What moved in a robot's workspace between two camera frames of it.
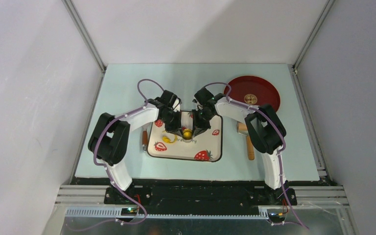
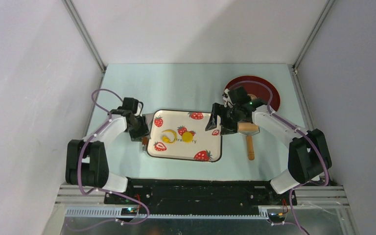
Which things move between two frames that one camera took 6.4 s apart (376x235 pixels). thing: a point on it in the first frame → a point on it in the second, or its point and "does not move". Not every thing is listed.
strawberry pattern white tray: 206,145 does not move
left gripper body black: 172,121 → 140,129
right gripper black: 197,125 → 218,109
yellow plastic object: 167,140 does not move
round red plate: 255,90 does not move
